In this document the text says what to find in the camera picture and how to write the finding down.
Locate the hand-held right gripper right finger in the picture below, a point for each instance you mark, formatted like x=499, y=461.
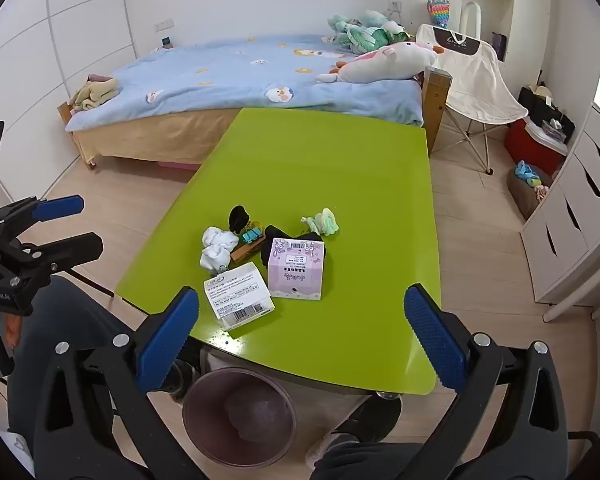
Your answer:
x=436, y=341

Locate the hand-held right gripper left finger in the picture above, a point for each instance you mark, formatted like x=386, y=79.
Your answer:
x=170, y=331

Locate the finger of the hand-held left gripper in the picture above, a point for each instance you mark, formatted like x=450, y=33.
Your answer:
x=57, y=207
x=65, y=251

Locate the white labelled box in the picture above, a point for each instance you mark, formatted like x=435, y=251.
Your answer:
x=237, y=294

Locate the white tissue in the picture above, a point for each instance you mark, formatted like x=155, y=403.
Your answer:
x=216, y=250

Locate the pink plastic bin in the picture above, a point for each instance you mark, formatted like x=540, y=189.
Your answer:
x=240, y=415

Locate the black velcro roll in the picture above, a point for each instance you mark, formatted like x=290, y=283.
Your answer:
x=238, y=217

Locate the purple printed box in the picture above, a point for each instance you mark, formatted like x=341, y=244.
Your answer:
x=295, y=272

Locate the black cloth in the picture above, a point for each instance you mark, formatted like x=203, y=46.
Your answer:
x=312, y=237

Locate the person's left hand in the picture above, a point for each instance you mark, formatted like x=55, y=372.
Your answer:
x=13, y=332

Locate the small wooden block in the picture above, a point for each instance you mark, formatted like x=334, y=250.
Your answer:
x=245, y=251

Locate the beige folded cloth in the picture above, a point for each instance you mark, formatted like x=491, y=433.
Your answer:
x=95, y=95

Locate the blue binder clips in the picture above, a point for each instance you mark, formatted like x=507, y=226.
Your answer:
x=251, y=236

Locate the pink storage box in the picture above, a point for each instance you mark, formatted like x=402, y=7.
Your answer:
x=177, y=165

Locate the person's right leg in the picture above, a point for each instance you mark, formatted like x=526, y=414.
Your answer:
x=380, y=460

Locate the white desk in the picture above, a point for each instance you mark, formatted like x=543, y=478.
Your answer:
x=575, y=310

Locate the white slipper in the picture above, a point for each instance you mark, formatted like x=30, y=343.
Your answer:
x=325, y=452

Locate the pale green sock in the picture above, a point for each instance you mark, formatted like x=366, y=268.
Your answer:
x=322, y=221

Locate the brown cushion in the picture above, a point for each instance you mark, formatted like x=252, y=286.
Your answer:
x=525, y=200

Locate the white drawer chest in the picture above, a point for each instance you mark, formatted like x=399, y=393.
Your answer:
x=570, y=220

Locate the blue soft toy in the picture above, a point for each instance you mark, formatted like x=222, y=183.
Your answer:
x=526, y=172

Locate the small bedside device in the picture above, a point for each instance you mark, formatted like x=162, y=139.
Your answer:
x=166, y=41

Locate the green top table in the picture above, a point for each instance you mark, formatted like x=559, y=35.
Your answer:
x=325, y=170

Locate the blue printed blanket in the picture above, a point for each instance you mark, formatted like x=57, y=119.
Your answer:
x=220, y=75

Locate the red storage box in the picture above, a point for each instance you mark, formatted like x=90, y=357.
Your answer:
x=527, y=147

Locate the bed with blue duvet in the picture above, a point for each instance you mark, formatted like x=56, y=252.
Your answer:
x=437, y=105

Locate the black bag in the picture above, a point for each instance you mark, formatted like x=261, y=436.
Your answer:
x=535, y=107

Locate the white folding chair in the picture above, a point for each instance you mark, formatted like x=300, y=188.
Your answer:
x=472, y=80

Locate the pink white plush toy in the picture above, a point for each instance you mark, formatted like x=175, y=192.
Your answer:
x=380, y=62

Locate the green striped plush toy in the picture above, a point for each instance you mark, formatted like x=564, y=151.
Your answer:
x=372, y=39

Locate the teal plush toy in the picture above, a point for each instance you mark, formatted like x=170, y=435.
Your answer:
x=342, y=27

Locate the wall socket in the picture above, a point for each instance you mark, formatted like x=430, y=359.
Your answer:
x=163, y=25

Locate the wall plug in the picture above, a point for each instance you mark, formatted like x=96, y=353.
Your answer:
x=395, y=11

